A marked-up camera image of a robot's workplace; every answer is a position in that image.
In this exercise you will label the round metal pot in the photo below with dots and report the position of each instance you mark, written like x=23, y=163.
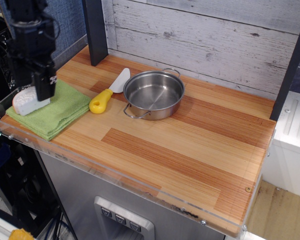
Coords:
x=154, y=94

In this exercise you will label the black plastic crate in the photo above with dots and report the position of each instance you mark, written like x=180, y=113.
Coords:
x=7, y=82

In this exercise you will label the folded green cloth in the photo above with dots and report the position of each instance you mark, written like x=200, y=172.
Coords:
x=66, y=105

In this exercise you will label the white aluminium side block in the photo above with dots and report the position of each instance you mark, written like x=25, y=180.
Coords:
x=281, y=166

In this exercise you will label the blue fabric partition panel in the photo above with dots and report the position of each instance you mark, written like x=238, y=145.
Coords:
x=69, y=23

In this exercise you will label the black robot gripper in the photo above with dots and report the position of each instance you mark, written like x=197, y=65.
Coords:
x=30, y=55

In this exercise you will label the yellow object at bottom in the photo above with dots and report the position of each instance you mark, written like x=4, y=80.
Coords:
x=20, y=234

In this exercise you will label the yellow handled toy knife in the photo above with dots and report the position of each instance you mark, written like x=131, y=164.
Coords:
x=99, y=103

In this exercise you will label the white toy sushi piece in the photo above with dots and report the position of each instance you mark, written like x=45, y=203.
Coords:
x=26, y=101

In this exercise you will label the dark right vertical post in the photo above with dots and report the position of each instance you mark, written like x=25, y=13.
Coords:
x=287, y=82

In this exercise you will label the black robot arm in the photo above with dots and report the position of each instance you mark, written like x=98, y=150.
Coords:
x=29, y=51

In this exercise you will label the dark left vertical post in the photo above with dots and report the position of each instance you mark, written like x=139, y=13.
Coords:
x=95, y=30

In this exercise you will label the silver dispenser button panel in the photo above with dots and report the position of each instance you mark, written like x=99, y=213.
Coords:
x=119, y=223

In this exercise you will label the dark vertical post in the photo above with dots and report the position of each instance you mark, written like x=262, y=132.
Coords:
x=95, y=30
x=287, y=82

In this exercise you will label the clear acrylic table guard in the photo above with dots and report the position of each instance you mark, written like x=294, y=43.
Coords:
x=204, y=161

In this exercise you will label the stainless toy fridge cabinet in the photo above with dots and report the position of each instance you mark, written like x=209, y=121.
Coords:
x=77, y=188

